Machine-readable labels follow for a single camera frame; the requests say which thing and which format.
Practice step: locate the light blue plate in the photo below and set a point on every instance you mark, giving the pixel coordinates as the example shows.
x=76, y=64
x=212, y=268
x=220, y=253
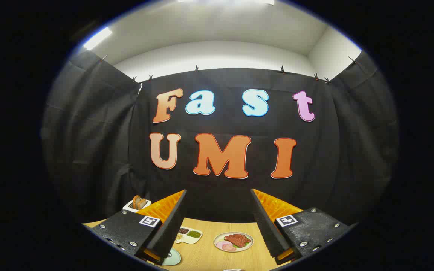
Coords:
x=173, y=258

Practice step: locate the row of cloth clips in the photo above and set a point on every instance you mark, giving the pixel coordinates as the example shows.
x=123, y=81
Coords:
x=196, y=69

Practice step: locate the brown toast slice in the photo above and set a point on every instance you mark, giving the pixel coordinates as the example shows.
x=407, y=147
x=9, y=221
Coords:
x=143, y=203
x=136, y=202

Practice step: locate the pink ham slice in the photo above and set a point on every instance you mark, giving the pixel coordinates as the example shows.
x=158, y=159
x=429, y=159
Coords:
x=230, y=248
x=220, y=245

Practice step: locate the white plate with food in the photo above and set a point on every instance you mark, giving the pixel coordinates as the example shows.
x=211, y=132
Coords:
x=247, y=244

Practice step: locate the brown meat patty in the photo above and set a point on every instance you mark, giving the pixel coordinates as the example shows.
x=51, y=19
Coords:
x=237, y=239

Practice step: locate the pile of green beans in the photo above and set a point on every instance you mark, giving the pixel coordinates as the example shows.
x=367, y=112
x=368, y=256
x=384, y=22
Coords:
x=194, y=233

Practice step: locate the white toaster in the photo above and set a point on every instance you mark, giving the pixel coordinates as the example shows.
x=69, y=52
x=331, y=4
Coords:
x=129, y=206

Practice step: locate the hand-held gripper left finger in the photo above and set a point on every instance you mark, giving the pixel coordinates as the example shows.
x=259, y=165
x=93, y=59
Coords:
x=173, y=222

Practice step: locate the long ceiling light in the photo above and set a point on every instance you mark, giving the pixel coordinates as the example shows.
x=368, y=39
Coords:
x=97, y=38

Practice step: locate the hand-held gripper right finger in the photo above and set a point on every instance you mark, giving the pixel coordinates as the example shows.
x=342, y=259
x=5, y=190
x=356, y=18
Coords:
x=264, y=222

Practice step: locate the white divided dish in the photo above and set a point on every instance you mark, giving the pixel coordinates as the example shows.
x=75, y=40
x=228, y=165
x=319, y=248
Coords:
x=192, y=239

